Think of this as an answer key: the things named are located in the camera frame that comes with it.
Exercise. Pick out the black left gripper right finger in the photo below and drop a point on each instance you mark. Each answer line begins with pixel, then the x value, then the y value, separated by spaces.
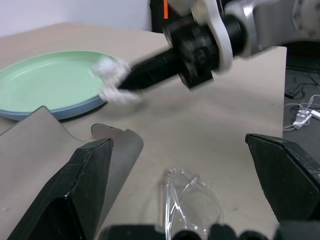
pixel 290 180

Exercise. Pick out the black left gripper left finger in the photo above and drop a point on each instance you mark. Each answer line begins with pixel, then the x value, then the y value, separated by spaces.
pixel 75 190

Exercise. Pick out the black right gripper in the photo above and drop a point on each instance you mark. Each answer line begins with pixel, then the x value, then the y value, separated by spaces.
pixel 192 50

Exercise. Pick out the grey open glasses case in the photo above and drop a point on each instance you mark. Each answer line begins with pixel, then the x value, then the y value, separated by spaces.
pixel 30 150

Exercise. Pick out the clear plastic glasses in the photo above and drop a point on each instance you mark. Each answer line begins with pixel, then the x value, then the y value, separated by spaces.
pixel 172 200

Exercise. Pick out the black box with orange stripe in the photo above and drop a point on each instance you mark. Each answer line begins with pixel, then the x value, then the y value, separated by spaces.
pixel 158 15

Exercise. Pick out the white power strip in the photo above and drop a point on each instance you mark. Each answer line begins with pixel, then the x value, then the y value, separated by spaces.
pixel 303 116

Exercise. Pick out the blue plate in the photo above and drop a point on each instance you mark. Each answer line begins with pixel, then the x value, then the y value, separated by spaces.
pixel 75 111

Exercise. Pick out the green plate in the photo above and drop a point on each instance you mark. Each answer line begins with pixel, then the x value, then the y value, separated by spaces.
pixel 45 80

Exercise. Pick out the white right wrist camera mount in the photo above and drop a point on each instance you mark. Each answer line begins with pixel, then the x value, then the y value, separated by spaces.
pixel 220 32

